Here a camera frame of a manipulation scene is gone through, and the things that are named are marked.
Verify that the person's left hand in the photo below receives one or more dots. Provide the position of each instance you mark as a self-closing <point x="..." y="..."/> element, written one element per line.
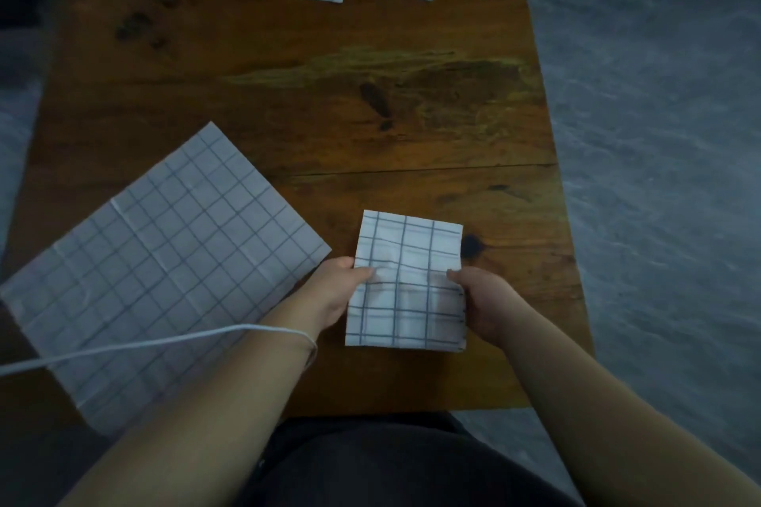
<point x="324" y="292"/>

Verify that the person's right hand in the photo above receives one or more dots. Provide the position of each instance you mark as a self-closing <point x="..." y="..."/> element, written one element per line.
<point x="487" y="301"/>

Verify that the person's left thumb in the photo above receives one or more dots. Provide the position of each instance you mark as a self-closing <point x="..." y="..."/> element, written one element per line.
<point x="356" y="275"/>

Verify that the person's right thumb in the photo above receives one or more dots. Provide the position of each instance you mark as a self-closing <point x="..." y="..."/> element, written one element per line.
<point x="461" y="276"/>

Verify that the person's left forearm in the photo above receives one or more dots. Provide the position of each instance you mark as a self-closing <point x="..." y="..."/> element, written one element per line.
<point x="208" y="417"/>

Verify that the person's right forearm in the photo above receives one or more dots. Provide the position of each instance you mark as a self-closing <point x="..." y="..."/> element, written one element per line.
<point x="612" y="411"/>

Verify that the wooden table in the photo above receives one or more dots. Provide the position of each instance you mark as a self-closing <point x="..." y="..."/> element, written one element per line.
<point x="309" y="126"/>

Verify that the person's dark trousers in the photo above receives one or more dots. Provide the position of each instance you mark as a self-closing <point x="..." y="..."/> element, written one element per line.
<point x="386" y="465"/>

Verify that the large unfolded checkered cloth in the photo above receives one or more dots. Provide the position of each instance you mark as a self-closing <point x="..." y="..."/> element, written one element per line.
<point x="160" y="275"/>

